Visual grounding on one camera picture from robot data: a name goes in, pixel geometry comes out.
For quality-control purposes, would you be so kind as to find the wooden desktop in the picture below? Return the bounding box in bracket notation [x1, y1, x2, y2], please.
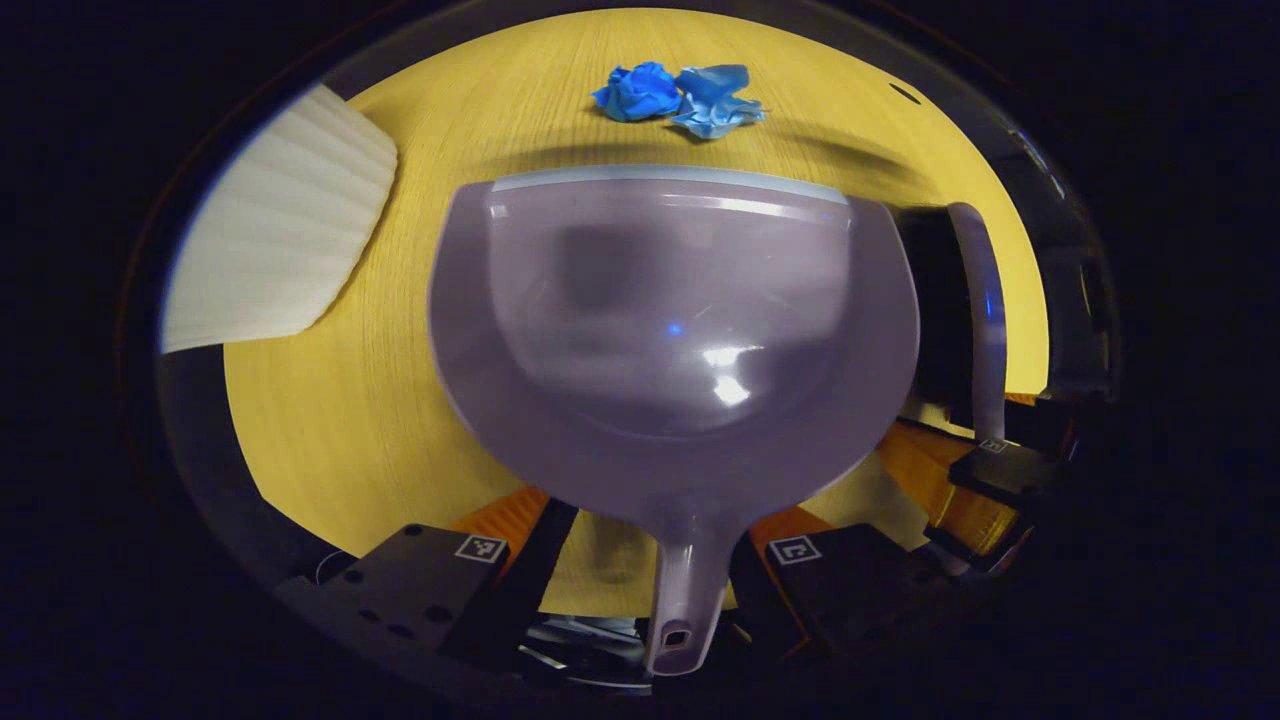
[222, 8, 1051, 616]

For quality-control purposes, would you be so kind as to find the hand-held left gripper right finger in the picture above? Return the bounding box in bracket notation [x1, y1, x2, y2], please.
[728, 505, 963, 663]

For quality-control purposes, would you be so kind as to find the small purple broom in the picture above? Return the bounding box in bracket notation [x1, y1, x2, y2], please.
[895, 200, 1009, 443]

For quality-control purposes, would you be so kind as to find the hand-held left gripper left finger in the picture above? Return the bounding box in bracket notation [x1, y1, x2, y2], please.
[272, 487, 581, 671]

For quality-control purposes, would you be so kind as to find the white ribbed garbage bin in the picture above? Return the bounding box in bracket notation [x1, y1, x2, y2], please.
[160, 83, 399, 356]

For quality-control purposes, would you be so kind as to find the purple plastic dustpan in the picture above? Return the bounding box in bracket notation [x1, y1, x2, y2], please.
[428, 165, 921, 678]

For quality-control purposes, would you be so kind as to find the light blue paper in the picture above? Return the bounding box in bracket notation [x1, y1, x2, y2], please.
[668, 64, 769, 140]

